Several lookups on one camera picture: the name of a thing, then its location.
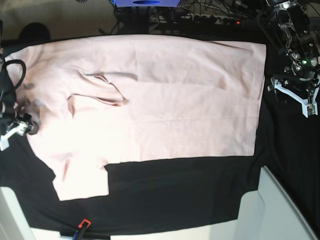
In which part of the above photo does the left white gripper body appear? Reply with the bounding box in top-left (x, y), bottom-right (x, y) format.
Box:
top-left (267, 73), bottom-right (320, 118)

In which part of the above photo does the white power strip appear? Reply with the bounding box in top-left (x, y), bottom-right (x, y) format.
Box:
top-left (213, 15), bottom-right (241, 26)

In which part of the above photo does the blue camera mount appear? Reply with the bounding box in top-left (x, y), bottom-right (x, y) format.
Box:
top-left (111, 0), bottom-right (180, 7)

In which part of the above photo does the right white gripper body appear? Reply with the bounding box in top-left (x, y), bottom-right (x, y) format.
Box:
top-left (0, 113), bottom-right (33, 151)

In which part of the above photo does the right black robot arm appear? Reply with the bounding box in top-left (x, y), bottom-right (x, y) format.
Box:
top-left (0, 47), bottom-right (39, 151)

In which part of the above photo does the red black clamp bottom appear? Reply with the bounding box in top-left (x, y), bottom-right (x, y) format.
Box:
top-left (72, 218), bottom-right (92, 240)

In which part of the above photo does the pink T-shirt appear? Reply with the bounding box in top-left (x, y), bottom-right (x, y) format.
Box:
top-left (5, 35), bottom-right (267, 201)

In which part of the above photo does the black table cloth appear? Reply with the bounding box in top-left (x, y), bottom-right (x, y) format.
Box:
top-left (0, 33), bottom-right (320, 237)

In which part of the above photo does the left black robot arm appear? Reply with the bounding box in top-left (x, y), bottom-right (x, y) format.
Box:
top-left (256, 0), bottom-right (320, 118)

